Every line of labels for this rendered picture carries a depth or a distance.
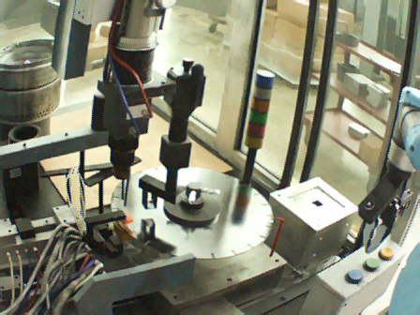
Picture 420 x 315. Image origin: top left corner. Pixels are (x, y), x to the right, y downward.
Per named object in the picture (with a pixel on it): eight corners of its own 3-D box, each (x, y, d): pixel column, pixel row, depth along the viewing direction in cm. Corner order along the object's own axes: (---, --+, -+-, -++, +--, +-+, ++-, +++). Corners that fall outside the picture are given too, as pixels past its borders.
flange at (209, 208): (202, 231, 100) (203, 220, 99) (152, 209, 104) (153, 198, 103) (229, 206, 109) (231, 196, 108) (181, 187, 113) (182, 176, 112)
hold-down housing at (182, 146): (182, 159, 98) (197, 54, 89) (193, 171, 94) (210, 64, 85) (154, 162, 95) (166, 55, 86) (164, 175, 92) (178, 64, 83)
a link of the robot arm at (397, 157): (412, 157, 79) (383, 136, 84) (405, 178, 81) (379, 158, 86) (426, 150, 83) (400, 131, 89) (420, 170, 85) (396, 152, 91)
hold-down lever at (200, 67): (194, 59, 88) (179, 57, 86) (212, 66, 83) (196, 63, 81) (183, 103, 90) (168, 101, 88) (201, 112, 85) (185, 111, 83)
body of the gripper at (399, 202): (405, 217, 91) (423, 168, 86) (387, 230, 87) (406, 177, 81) (384, 201, 97) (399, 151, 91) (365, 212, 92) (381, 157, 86)
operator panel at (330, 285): (364, 275, 121) (382, 232, 114) (386, 292, 114) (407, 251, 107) (294, 318, 105) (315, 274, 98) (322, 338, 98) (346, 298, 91)
